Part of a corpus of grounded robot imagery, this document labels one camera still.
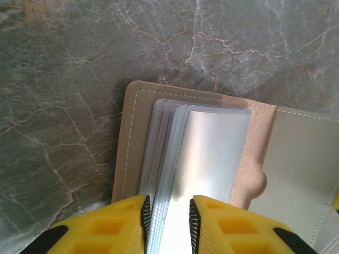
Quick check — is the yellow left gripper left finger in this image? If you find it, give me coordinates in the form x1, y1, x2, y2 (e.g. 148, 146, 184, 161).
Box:
22, 195, 151, 254

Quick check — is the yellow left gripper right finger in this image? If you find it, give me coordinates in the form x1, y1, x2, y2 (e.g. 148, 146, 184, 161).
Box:
189, 195, 318, 254

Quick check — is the beige leather card holder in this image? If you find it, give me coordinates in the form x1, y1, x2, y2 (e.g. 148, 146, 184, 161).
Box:
110, 80, 339, 254

